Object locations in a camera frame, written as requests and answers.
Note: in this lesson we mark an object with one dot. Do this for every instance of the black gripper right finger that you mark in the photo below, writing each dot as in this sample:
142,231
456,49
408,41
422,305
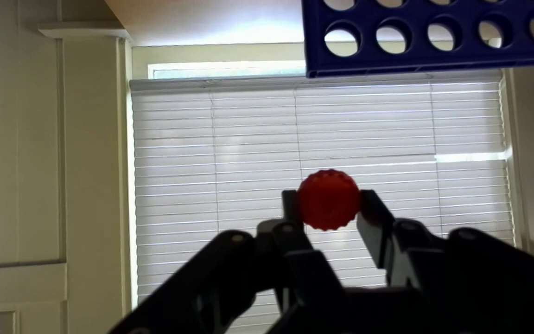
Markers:
463,271

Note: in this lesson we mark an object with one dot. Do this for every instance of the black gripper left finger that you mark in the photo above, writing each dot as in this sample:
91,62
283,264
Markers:
235,271

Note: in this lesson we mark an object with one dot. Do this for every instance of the orange game disc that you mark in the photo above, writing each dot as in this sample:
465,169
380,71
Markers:
328,199

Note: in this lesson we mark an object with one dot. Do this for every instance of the white window blinds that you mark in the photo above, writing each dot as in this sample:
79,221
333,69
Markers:
217,154

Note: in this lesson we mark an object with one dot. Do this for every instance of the blue connect four grid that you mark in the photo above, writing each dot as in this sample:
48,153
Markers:
415,58

